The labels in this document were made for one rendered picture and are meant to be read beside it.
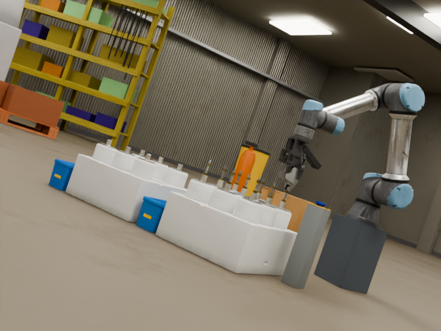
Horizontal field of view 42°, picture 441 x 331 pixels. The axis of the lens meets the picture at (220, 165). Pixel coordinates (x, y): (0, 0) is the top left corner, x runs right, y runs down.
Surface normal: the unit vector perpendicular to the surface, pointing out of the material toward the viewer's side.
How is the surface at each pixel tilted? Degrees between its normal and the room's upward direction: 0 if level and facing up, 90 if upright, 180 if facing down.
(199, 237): 90
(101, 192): 90
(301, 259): 90
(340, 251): 90
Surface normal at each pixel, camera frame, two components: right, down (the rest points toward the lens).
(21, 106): 0.49, 0.18
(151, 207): -0.54, -0.14
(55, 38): -0.22, -0.07
